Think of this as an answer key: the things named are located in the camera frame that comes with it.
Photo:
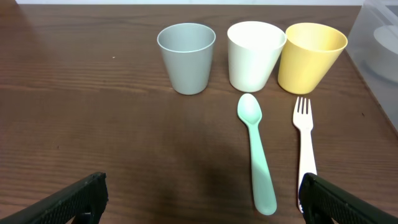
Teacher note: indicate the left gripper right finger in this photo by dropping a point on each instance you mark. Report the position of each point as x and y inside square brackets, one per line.
[323, 202]

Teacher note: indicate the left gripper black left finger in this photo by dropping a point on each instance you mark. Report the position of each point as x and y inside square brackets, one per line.
[82, 202]

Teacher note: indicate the white plastic fork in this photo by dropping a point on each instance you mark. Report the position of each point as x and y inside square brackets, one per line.
[303, 121]

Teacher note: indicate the mint green plastic spoon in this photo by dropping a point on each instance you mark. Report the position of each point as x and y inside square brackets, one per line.
[250, 114]

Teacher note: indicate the yellow plastic cup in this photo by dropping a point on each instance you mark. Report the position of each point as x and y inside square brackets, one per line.
[308, 54]

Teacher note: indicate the white plastic bowl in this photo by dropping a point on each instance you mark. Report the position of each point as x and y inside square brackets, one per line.
[382, 58]

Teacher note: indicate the white plastic cup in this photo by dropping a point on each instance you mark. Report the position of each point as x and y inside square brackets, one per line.
[253, 50]

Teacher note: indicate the clear plastic container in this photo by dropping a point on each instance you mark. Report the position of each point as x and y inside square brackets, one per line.
[374, 14]

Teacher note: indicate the grey plastic cup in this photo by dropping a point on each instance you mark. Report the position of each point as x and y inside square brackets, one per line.
[187, 52]

